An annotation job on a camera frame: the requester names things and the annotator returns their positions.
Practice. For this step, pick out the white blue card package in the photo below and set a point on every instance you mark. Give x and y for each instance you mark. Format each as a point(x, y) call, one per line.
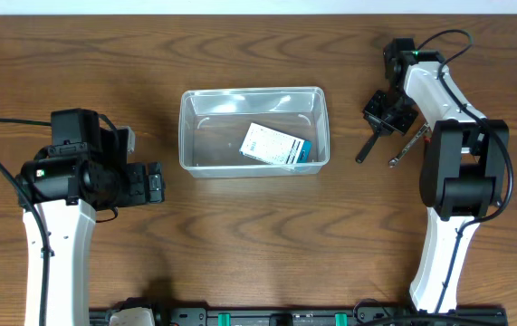
point(274, 147)

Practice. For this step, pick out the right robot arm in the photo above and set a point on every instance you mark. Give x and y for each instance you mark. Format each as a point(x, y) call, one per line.
point(466, 177)

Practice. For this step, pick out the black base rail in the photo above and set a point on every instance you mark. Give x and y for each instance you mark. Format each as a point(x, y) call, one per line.
point(137, 311)

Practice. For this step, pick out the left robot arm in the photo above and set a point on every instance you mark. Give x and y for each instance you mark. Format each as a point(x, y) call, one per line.
point(85, 170)

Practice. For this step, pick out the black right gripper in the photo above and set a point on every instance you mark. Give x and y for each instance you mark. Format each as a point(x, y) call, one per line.
point(370, 113)

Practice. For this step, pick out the clear plastic container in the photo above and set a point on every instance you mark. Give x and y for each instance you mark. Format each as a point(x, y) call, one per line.
point(213, 124)

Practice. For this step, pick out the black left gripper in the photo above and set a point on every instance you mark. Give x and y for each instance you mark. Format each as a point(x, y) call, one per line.
point(136, 193)

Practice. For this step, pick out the silver ring spanner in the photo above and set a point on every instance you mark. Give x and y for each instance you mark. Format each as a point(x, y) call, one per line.
point(407, 147)

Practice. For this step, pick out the black handled claw hammer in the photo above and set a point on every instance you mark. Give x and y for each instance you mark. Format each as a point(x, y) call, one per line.
point(367, 147)

